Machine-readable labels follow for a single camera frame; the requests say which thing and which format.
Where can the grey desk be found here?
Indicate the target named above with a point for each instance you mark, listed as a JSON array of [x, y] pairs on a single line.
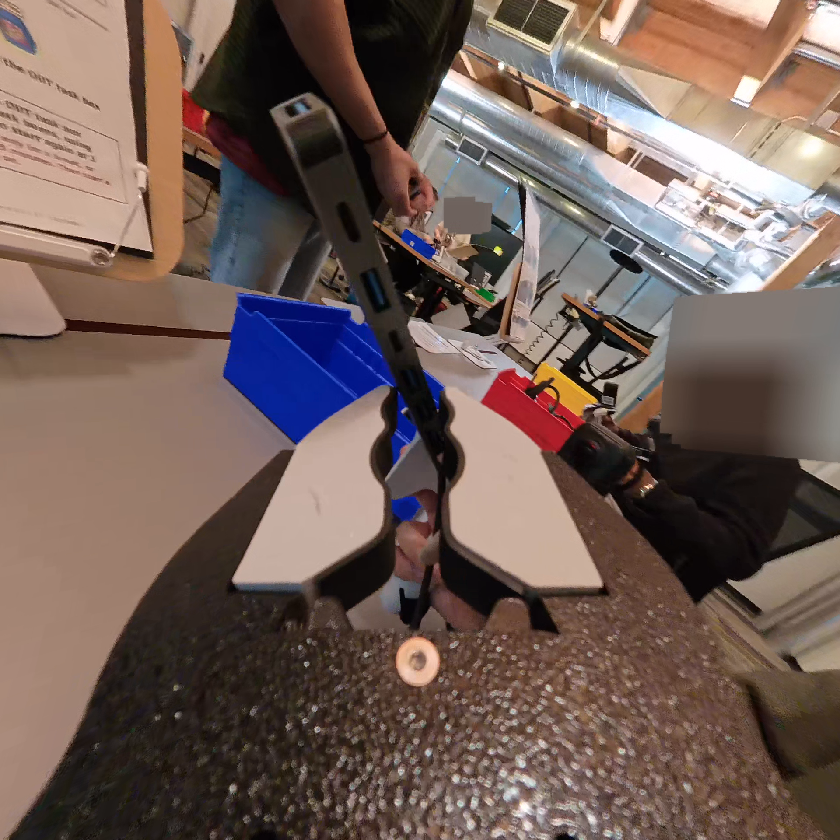
[[131, 426]]

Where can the blue plastic bin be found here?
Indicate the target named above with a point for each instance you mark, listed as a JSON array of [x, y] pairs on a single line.
[[295, 367]]

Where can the person's right hand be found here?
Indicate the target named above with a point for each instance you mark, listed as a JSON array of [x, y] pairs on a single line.
[[410, 551]]

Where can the red plastic bin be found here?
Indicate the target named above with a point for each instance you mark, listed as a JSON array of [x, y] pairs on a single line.
[[193, 111], [525, 413]]

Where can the wooden document stand with sheet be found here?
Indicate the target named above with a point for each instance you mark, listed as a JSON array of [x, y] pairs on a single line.
[[65, 131]]

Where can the silver ventilation duct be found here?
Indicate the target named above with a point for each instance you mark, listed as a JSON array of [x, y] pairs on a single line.
[[558, 144]]

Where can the silver wristwatch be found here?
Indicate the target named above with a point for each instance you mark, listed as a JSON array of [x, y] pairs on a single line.
[[646, 487]]

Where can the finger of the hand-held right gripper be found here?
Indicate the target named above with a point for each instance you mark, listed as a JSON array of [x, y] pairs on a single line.
[[410, 469]]

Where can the grey multiport hub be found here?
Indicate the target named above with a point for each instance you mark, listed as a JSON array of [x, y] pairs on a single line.
[[354, 216]]

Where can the white air vent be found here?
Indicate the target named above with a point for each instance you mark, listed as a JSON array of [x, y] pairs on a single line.
[[531, 19]]

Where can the background document stand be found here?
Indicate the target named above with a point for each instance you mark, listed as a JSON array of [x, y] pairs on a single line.
[[528, 262]]

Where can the yellow plastic bin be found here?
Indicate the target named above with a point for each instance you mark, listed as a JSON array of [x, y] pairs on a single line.
[[568, 387]]

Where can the white paper sheets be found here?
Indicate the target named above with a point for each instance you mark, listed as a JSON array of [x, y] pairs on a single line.
[[459, 344]]

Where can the black monitor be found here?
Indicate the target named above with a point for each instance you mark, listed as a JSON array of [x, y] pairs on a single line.
[[505, 262]]

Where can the black glove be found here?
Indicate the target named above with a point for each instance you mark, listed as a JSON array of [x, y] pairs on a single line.
[[600, 456]]

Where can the wooden background desk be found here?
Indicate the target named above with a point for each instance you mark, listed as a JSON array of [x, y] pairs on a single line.
[[446, 266]]

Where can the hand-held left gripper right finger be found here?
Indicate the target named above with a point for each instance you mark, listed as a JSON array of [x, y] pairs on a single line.
[[512, 512]]

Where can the small blue bin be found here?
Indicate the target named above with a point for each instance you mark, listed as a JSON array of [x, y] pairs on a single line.
[[417, 241]]

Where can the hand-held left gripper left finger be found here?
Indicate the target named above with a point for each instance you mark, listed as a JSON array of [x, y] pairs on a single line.
[[315, 512]]

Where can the wooden standing desk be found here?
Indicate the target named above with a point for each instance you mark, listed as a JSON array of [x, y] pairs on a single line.
[[610, 328]]

